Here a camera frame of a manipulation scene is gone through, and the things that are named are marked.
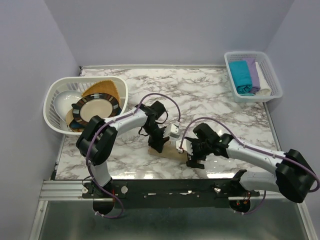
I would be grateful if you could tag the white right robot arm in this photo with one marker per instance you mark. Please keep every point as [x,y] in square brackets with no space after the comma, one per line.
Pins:
[287,173]

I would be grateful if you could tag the white bowl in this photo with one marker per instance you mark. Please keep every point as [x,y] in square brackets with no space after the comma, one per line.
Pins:
[63,102]

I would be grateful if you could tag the striped rim ceramic plate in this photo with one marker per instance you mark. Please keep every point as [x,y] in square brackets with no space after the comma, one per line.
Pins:
[102,105]

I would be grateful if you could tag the aluminium frame rail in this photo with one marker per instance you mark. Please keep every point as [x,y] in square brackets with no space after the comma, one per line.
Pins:
[61,190]

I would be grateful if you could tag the beige t shirt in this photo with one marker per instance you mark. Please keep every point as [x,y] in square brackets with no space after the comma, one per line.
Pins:
[170,152]

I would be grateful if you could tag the purple rolled t shirt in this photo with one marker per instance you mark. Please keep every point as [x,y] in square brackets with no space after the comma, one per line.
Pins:
[251,63]

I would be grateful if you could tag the woven tan placemat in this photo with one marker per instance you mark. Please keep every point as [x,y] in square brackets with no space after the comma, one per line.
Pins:
[105,87]

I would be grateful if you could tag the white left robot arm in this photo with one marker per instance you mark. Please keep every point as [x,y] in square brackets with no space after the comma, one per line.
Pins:
[98,137]

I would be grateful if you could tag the white rolled t shirt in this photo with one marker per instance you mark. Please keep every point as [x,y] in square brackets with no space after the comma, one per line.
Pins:
[265,89]

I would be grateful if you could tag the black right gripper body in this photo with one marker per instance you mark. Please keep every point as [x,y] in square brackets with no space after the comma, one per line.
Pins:
[200,150]

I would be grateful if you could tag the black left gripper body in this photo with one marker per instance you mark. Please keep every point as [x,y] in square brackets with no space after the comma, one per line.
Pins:
[156,134]

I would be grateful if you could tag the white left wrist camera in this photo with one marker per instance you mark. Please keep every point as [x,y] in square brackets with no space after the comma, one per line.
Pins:
[172,131]

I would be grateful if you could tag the white round dish basket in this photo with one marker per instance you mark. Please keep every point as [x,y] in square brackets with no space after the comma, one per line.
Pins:
[80,84]

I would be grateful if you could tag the teal rolled t shirt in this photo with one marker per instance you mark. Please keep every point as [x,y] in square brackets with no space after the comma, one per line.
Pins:
[241,77]

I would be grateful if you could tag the white rectangular plastic basket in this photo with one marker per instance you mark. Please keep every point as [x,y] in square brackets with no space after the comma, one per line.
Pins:
[267,71]

